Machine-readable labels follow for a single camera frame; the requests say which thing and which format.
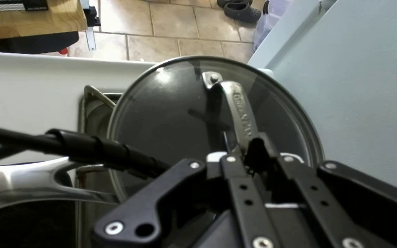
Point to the black stove grate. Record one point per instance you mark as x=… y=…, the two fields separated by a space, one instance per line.
x=84 y=119

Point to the wooden board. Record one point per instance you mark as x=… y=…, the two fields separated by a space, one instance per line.
x=24 y=23

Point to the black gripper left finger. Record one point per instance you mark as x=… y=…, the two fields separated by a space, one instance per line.
x=162 y=202

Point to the aluminium frame rail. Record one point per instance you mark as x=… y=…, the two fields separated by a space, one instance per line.
x=90 y=28

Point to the white gas stove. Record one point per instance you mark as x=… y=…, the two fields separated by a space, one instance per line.
x=24 y=91

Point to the gray refrigerator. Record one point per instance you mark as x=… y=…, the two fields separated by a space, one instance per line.
x=369 y=91

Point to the black shoe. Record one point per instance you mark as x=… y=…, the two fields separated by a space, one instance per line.
x=242 y=12

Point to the pale purple bag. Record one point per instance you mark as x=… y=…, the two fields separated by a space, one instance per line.
x=275 y=21

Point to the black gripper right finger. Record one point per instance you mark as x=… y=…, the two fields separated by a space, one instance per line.
x=355 y=202

